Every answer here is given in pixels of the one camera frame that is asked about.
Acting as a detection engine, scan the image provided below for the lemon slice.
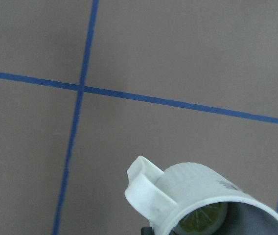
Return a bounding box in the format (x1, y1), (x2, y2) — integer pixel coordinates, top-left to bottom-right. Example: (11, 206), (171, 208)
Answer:
(170, 202), (228, 235)

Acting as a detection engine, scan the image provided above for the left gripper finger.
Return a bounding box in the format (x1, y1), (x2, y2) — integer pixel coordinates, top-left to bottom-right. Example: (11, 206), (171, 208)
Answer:
(141, 227), (153, 235)

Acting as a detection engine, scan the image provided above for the white HOME mug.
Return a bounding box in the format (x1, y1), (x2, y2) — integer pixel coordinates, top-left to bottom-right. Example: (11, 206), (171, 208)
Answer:
(125, 156), (278, 235)

